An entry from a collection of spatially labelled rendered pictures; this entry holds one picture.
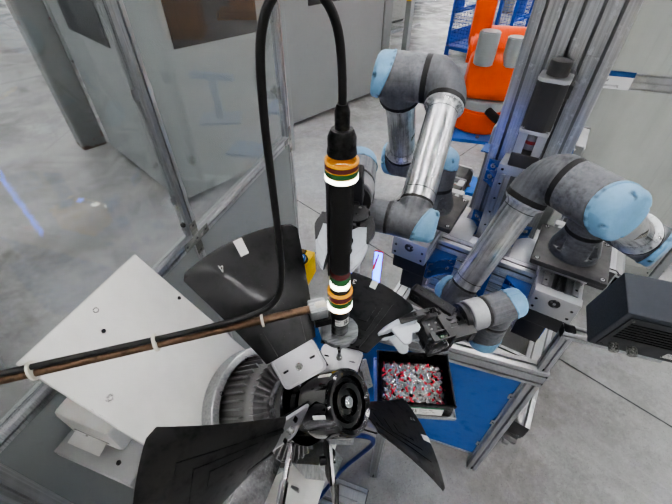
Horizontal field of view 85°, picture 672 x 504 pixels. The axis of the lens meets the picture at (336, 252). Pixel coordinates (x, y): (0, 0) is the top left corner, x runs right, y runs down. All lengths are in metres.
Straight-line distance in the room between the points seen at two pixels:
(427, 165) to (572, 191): 0.29
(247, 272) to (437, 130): 0.53
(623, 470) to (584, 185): 1.69
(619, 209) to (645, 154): 1.70
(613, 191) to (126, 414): 0.98
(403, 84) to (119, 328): 0.82
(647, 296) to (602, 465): 1.35
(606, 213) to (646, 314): 0.28
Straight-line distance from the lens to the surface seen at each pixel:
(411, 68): 1.01
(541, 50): 1.36
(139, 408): 0.81
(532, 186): 0.93
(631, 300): 1.06
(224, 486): 0.65
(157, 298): 0.84
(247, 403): 0.79
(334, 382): 0.69
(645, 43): 2.34
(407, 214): 0.80
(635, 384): 2.66
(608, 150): 2.50
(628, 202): 0.88
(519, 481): 2.11
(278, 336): 0.70
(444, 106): 0.95
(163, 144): 1.27
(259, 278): 0.69
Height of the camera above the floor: 1.87
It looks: 43 degrees down
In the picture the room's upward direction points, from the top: straight up
